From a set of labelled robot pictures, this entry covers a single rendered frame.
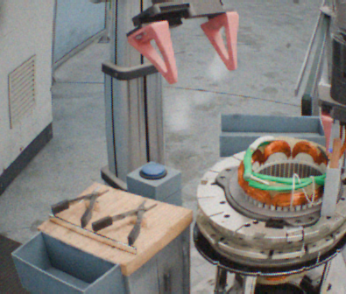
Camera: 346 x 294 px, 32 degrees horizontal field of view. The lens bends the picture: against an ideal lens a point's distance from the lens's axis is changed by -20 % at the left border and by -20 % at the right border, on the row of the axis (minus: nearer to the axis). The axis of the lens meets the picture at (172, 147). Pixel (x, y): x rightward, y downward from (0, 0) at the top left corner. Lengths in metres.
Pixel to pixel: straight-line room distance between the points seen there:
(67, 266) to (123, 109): 0.48
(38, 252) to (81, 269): 0.09
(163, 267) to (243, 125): 0.46
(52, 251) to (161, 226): 0.20
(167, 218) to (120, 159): 0.41
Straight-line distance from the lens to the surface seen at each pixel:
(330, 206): 1.03
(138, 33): 0.77
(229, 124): 1.47
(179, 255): 1.16
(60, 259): 1.09
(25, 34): 3.45
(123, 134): 1.46
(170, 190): 1.30
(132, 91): 1.43
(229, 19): 0.80
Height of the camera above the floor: 1.65
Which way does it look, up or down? 26 degrees down
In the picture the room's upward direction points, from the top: 2 degrees counter-clockwise
